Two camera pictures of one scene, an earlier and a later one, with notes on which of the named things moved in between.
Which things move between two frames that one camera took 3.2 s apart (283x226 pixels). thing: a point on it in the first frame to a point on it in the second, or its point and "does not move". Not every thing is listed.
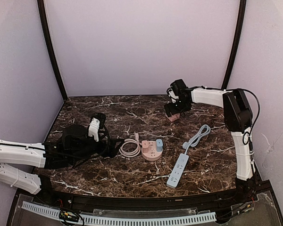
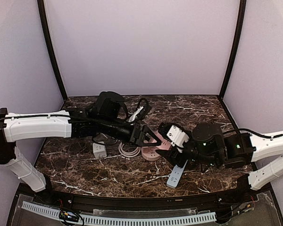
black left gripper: (106, 146) to (137, 133)
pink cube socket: (173, 117) to (165, 144)
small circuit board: (69, 215) does not move
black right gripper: (172, 108) to (177, 153)
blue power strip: (177, 171) does not move
